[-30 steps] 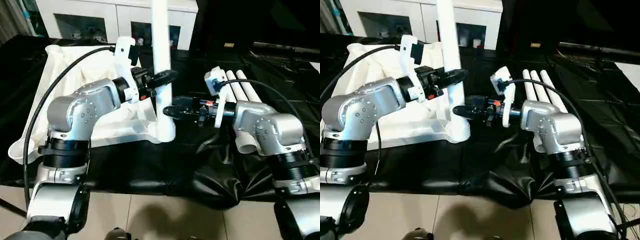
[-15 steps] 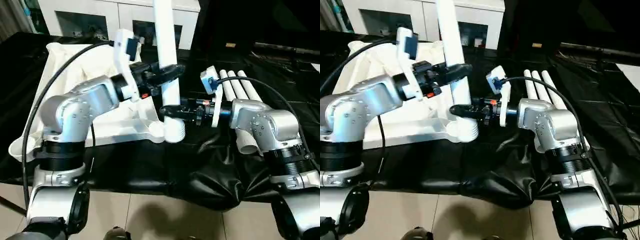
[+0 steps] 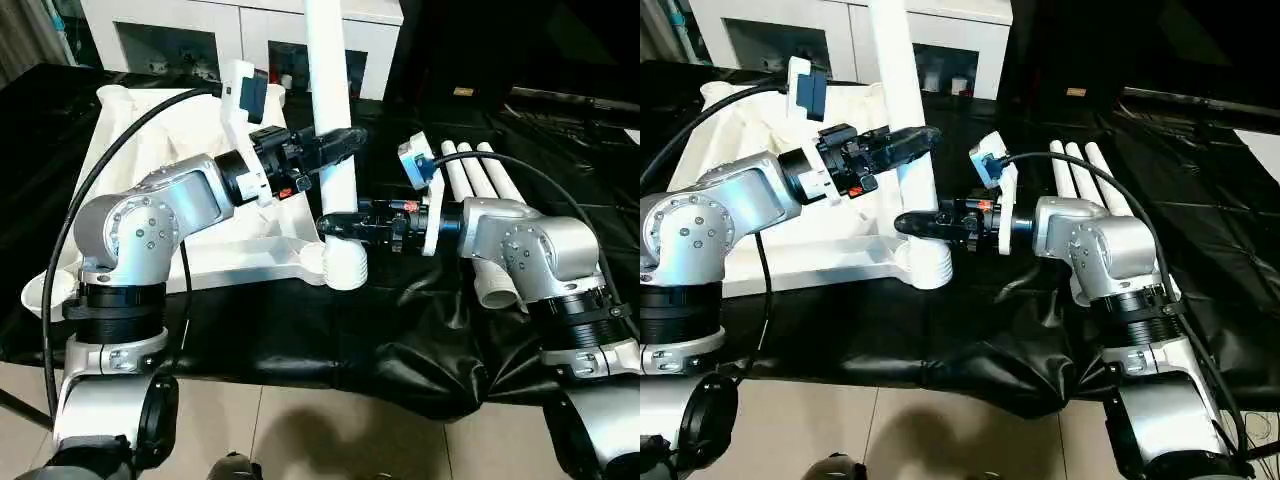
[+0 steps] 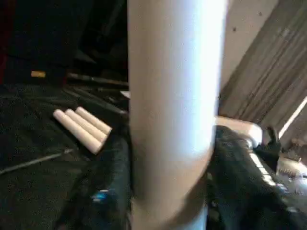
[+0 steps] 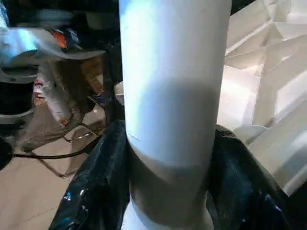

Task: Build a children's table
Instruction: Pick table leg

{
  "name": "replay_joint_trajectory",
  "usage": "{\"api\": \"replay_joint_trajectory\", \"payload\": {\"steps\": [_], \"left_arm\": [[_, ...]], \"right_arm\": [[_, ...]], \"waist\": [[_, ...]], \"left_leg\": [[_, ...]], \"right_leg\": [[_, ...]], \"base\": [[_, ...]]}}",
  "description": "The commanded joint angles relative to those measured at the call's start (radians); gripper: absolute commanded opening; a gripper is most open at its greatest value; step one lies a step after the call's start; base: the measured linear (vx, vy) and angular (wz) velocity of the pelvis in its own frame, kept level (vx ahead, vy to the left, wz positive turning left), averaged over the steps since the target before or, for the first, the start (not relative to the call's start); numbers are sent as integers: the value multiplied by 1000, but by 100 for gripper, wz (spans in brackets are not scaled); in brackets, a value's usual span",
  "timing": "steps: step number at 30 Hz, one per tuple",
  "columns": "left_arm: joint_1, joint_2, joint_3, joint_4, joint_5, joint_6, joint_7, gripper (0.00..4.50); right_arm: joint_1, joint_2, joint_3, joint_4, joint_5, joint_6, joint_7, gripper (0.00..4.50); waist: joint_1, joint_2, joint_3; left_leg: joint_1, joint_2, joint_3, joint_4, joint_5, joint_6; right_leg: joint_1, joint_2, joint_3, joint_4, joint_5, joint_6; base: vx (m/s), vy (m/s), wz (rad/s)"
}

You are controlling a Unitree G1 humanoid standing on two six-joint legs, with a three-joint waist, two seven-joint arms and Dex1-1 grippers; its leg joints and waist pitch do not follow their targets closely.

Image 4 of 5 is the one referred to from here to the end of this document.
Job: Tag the black case with yellow label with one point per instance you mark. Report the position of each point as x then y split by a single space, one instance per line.
48 36

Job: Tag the black metal rod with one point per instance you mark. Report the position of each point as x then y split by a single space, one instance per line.
96 79

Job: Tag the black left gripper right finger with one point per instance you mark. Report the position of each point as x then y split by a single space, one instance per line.
239 191

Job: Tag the white flat board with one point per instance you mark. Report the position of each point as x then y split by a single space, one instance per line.
125 94

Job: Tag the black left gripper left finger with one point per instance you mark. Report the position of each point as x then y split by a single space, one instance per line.
108 203

